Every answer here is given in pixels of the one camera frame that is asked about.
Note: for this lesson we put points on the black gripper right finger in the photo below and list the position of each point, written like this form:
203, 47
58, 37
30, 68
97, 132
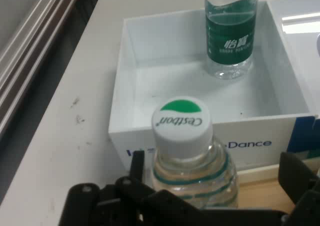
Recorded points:
305, 186

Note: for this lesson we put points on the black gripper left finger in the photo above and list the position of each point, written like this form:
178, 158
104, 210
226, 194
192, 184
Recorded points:
110, 203

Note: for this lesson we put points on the white box with blue print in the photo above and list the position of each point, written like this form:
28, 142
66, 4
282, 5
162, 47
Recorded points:
175, 85

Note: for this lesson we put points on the plain white box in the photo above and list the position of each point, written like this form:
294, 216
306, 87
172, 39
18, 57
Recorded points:
295, 48

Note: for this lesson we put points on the aluminium window frame rails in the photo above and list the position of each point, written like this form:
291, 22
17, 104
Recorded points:
30, 35

